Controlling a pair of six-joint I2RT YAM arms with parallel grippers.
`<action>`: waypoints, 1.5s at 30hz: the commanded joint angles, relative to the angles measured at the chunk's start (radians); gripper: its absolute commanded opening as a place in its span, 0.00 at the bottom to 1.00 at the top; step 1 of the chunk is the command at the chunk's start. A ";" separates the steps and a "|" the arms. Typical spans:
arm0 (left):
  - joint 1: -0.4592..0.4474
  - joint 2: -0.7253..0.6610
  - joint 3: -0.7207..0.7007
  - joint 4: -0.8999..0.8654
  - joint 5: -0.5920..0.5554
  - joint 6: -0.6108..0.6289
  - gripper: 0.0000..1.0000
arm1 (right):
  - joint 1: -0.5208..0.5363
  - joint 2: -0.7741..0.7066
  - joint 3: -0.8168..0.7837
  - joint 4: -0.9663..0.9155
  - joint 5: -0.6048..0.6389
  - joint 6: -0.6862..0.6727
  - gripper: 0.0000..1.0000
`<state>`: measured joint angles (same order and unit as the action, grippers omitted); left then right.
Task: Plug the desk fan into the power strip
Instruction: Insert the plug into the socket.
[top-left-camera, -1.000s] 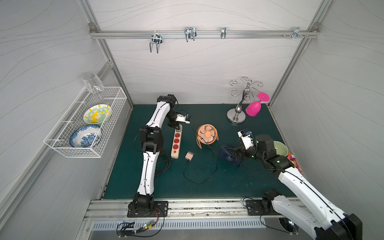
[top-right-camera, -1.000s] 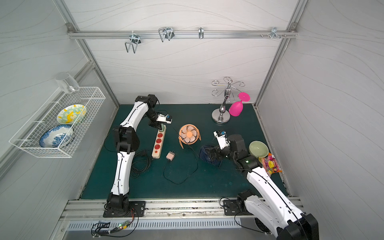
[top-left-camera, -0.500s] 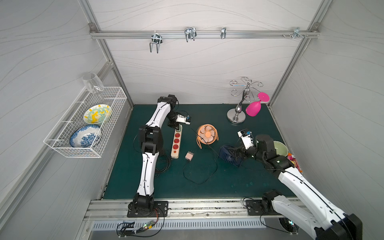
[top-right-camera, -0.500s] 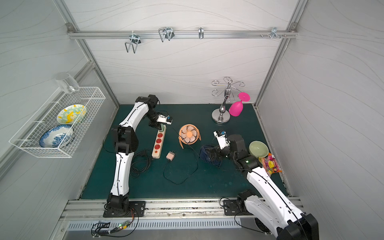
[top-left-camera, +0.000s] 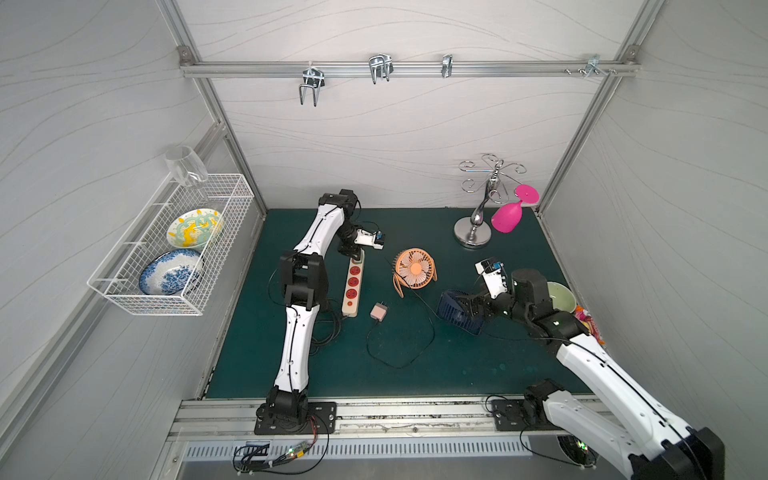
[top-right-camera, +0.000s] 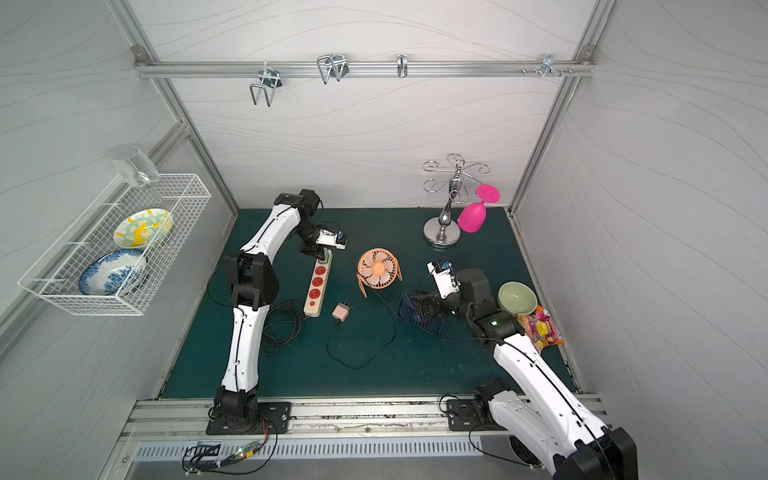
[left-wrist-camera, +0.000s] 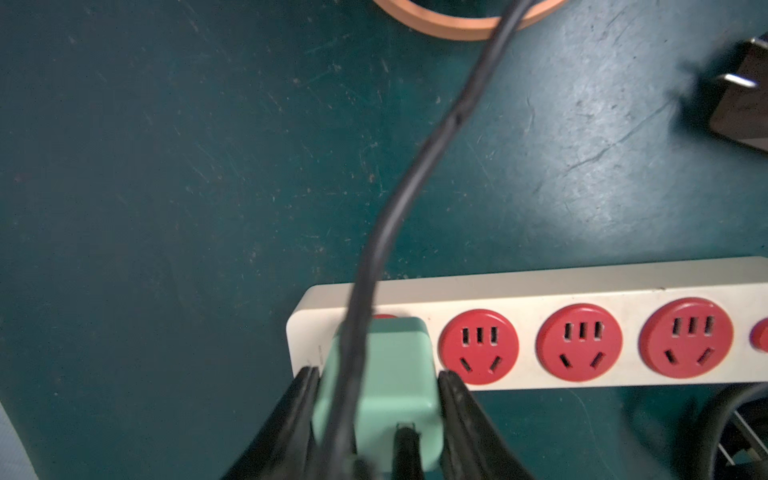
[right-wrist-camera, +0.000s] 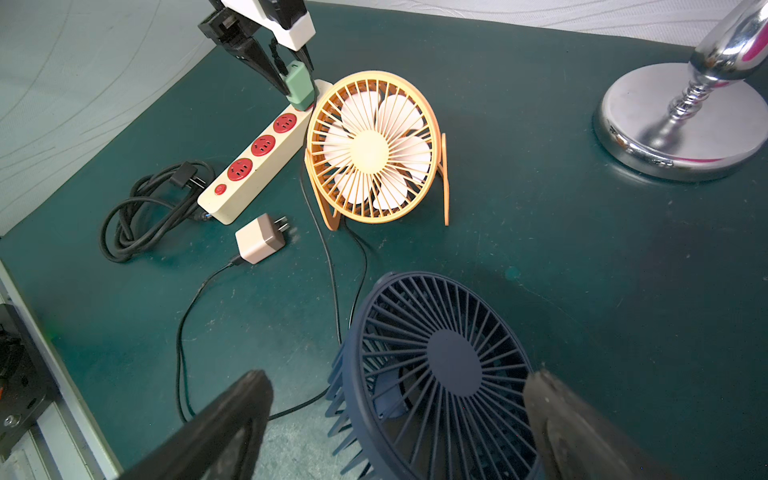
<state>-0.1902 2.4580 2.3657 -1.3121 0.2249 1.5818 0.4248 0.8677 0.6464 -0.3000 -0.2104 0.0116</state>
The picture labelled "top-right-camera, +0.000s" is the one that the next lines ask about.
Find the pink usb charger plug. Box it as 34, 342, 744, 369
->
332, 303, 351, 322

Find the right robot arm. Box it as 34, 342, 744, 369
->
415, 262, 639, 479

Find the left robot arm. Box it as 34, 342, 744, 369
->
210, 189, 324, 425

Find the dark blue desk fan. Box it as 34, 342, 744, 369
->
397, 290, 445, 336

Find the white red power strip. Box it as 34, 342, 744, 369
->
303, 248, 333, 318

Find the orange desk fan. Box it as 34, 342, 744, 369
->
356, 248, 403, 298

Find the green dark table mat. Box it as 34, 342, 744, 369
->
160, 207, 578, 401

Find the silver glass holder stand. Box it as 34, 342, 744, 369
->
422, 153, 491, 249

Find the green ceramic bowl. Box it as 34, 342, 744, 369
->
497, 281, 538, 316

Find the pink plastic wine glass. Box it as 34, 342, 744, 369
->
457, 184, 501, 233

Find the colourful candy bag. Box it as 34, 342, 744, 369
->
517, 306, 565, 353

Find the yellow green patterned bowl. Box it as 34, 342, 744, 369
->
113, 208, 174, 250

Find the metal double hook left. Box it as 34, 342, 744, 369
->
249, 66, 282, 107

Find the metal double hook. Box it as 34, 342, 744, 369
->
249, 66, 282, 107
316, 54, 349, 84

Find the metal double hook middle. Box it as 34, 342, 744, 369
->
316, 54, 349, 84

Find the blue white patterned bowl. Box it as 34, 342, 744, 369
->
78, 249, 149, 296

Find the clear glass cup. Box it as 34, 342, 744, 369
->
110, 145, 160, 188

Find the small metal hook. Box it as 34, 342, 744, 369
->
396, 54, 408, 79

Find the base wiring with board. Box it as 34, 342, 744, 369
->
181, 413, 283, 478

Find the metal hook right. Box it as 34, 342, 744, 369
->
520, 55, 573, 78

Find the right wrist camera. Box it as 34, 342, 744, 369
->
427, 261, 460, 299

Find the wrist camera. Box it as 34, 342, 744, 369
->
427, 261, 460, 299
316, 228, 348, 250

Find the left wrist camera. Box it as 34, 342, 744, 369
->
316, 228, 348, 250

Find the orange fan black cable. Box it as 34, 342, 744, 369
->
325, 281, 398, 370

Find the black power strip cable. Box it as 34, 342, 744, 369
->
257, 298, 307, 357

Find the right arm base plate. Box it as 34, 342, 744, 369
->
441, 397, 501, 432

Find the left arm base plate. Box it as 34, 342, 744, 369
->
205, 402, 292, 436

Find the white wire basket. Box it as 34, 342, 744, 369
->
18, 174, 211, 316

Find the aluminium front rail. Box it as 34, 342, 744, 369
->
119, 394, 614, 442

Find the aluminium rail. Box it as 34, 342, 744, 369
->
119, 394, 614, 442
135, 58, 597, 79

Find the aluminium top rail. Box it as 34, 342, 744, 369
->
135, 58, 597, 79

